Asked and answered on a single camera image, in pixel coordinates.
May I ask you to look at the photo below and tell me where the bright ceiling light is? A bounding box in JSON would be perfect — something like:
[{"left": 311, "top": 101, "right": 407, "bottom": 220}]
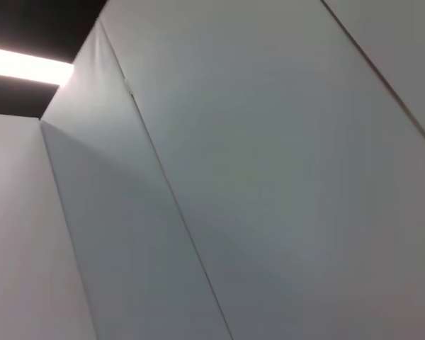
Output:
[{"left": 0, "top": 45, "right": 75, "bottom": 86}]

